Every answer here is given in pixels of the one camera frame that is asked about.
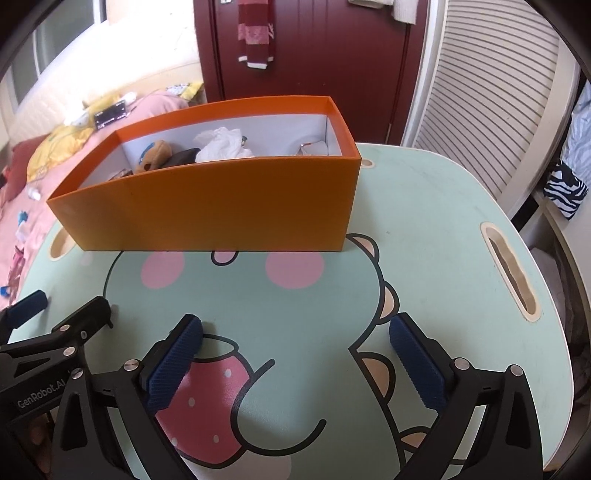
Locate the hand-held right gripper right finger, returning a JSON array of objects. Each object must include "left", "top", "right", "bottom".
[{"left": 389, "top": 312, "right": 542, "bottom": 480}]

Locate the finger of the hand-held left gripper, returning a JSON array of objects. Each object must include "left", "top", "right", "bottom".
[
  {"left": 0, "top": 290, "right": 48, "bottom": 330},
  {"left": 51, "top": 296, "right": 114, "bottom": 355}
]

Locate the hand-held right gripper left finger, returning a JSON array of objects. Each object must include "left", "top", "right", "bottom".
[{"left": 51, "top": 314, "right": 204, "bottom": 480}]

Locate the orange cardboard box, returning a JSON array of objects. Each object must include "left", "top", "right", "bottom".
[{"left": 46, "top": 95, "right": 362, "bottom": 253}]

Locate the brown plush toy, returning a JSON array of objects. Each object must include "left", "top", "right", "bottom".
[{"left": 134, "top": 139, "right": 175, "bottom": 174}]

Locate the black block with red symbol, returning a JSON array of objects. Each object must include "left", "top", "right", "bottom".
[{"left": 164, "top": 148, "right": 201, "bottom": 168}]

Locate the white tissue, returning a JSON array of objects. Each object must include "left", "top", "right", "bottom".
[{"left": 194, "top": 126, "right": 256, "bottom": 163}]

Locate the green cartoon print desktop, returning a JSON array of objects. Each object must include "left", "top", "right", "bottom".
[{"left": 7, "top": 142, "right": 570, "bottom": 480}]

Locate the pink blanket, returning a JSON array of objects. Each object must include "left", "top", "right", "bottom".
[{"left": 0, "top": 90, "right": 192, "bottom": 310}]

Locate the red pillow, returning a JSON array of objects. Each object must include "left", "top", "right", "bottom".
[{"left": 0, "top": 138, "right": 40, "bottom": 201}]

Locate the yellow cloth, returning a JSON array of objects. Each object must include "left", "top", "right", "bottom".
[{"left": 27, "top": 90, "right": 125, "bottom": 183}]

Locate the smartphone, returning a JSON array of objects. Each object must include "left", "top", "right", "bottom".
[{"left": 93, "top": 100, "right": 130, "bottom": 129}]

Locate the zebra print bag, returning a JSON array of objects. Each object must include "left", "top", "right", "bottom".
[{"left": 544, "top": 161, "right": 589, "bottom": 220}]

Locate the white quilted mattress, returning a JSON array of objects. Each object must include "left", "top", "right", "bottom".
[{"left": 0, "top": 18, "right": 204, "bottom": 148}]

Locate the window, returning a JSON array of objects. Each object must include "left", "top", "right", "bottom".
[{"left": 7, "top": 0, "right": 109, "bottom": 104}]

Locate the white louvred door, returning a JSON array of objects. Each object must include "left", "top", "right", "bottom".
[{"left": 399, "top": 0, "right": 583, "bottom": 217}]

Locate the blue patterned cloth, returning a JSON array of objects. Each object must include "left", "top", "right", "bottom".
[{"left": 561, "top": 83, "right": 591, "bottom": 185}]

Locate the dark red wardrobe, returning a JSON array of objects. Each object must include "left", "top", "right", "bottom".
[{"left": 193, "top": 0, "right": 432, "bottom": 145}]

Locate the red striped scarf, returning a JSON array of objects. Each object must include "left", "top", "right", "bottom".
[{"left": 237, "top": 0, "right": 276, "bottom": 71}]

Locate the white hanging cloth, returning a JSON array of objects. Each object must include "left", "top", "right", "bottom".
[{"left": 392, "top": 0, "right": 419, "bottom": 24}]

